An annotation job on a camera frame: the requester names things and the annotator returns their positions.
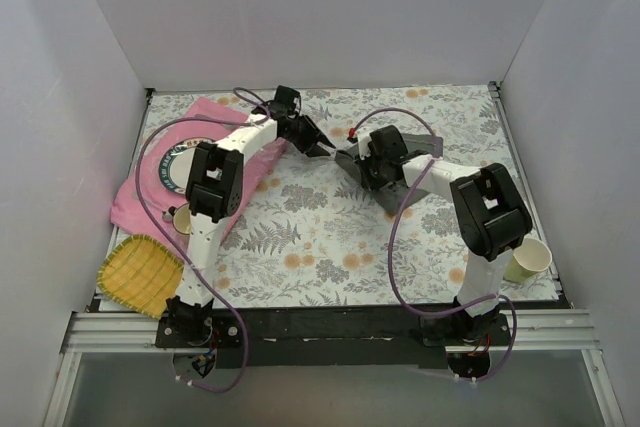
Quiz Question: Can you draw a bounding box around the grey cloth napkin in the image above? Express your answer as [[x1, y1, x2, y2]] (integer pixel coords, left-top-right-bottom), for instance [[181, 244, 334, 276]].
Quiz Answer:
[[335, 133, 443, 215]]

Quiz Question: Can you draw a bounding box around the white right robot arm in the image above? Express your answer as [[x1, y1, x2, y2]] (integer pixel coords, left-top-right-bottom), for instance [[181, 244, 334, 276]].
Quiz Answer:
[[349, 126, 532, 345]]

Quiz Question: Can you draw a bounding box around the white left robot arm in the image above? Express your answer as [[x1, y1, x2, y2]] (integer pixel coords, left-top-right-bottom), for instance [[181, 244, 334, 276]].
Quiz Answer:
[[167, 86, 332, 347]]

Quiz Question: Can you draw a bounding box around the floral patterned table mat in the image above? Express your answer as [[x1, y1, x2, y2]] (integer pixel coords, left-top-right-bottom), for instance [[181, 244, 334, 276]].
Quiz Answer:
[[99, 84, 560, 309]]

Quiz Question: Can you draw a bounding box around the dark round plate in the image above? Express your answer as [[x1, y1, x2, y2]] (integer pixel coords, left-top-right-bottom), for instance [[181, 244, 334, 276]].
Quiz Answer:
[[158, 137, 213, 194]]

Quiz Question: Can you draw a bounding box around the cream mug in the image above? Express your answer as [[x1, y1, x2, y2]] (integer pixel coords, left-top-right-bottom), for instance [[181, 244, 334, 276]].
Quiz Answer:
[[162, 203, 191, 236]]

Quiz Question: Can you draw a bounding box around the light green mug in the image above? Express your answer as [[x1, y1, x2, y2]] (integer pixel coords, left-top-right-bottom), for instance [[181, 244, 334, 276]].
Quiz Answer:
[[503, 237, 553, 283]]

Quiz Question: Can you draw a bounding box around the yellow bamboo mat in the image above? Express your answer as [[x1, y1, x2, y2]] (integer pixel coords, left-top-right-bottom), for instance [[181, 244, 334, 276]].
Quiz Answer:
[[97, 234, 184, 319]]

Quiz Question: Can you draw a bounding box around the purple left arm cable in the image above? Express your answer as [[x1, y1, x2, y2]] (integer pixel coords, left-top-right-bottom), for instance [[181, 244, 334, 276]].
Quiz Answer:
[[134, 86, 301, 394]]

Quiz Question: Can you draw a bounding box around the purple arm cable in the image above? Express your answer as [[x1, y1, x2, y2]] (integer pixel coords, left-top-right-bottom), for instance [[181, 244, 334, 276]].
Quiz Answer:
[[347, 109, 517, 383], [134, 86, 301, 394]]

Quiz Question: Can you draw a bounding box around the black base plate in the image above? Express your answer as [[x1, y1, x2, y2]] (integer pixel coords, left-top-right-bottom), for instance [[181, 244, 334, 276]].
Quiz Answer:
[[155, 306, 511, 369]]

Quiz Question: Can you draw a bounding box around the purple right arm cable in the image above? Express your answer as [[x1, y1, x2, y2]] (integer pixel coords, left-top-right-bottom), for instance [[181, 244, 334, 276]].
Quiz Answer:
[[347, 109, 517, 383]]

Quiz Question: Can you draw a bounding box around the aluminium frame rail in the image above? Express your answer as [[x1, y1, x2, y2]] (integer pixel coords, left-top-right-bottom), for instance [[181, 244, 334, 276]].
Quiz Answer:
[[42, 81, 626, 427]]

